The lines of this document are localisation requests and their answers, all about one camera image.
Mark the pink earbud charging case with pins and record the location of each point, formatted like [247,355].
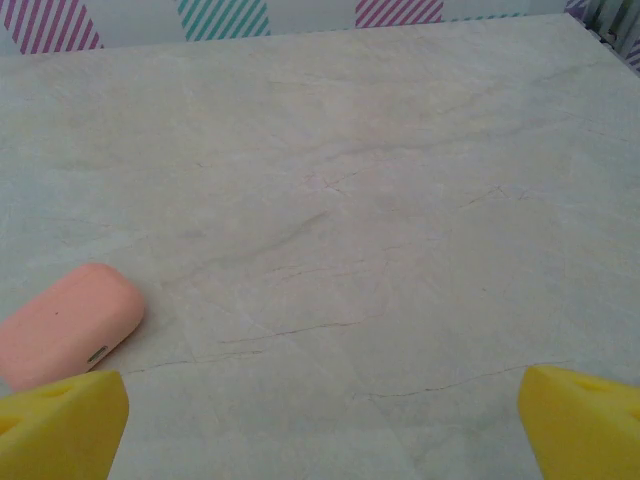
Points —
[65,320]

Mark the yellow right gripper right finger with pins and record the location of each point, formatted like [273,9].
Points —
[585,430]

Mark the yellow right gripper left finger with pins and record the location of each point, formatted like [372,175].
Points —
[55,430]

